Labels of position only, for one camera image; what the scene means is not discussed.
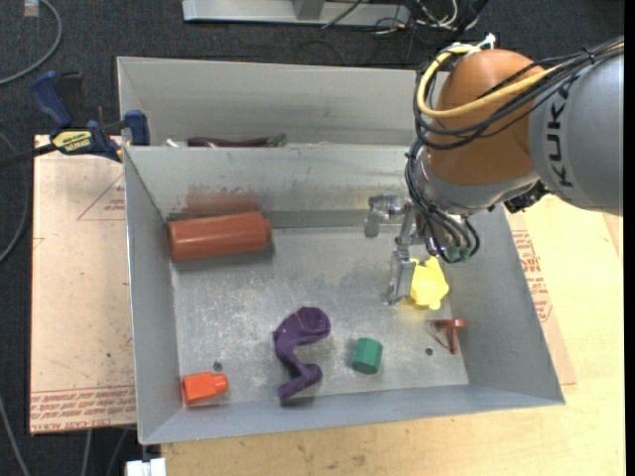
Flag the green cylinder block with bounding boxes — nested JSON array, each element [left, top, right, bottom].
[[351, 336, 385, 377]]

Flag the red-brown plastic bottle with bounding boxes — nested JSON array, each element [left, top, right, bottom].
[[166, 210, 274, 264]]

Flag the yellow toy animal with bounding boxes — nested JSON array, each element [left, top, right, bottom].
[[408, 255, 450, 311]]

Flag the orange small bottle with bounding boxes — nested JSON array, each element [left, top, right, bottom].
[[180, 371, 230, 408]]

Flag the purple cloth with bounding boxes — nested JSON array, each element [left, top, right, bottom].
[[271, 305, 332, 403]]

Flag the grey metal bin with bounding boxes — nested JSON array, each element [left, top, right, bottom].
[[116, 56, 567, 446]]

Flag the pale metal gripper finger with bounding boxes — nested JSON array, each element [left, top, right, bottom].
[[382, 251, 405, 307], [396, 257, 417, 306]]

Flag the red-brown small funnel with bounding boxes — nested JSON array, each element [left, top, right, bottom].
[[428, 317, 469, 356]]

